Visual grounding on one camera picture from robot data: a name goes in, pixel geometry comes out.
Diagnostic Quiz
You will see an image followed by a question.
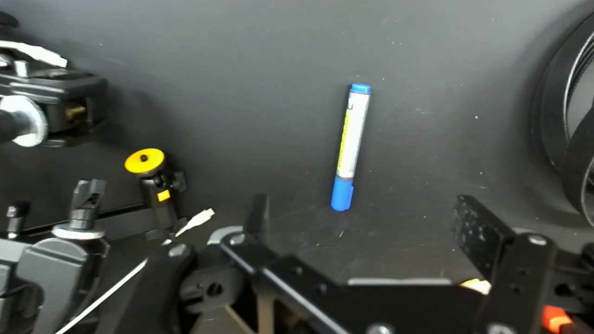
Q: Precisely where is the blue and white marker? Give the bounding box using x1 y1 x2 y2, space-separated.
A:
330 83 372 212

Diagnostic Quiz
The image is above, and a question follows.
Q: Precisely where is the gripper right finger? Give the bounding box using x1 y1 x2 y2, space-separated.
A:
452 194 594 334

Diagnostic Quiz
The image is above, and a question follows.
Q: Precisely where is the yellow capped black ball mount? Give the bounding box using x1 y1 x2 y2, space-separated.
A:
123 148 189 233

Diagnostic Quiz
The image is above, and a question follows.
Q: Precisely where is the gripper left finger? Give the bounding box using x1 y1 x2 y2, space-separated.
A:
115 194 353 334

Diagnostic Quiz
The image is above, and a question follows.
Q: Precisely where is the white cable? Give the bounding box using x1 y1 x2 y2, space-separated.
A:
55 208 216 334

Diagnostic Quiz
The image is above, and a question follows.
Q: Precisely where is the grey clamp with black knob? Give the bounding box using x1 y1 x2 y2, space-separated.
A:
0 179 111 334

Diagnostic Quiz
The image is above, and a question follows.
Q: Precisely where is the black and silver clamp mount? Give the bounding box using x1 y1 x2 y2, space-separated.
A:
0 12 110 149

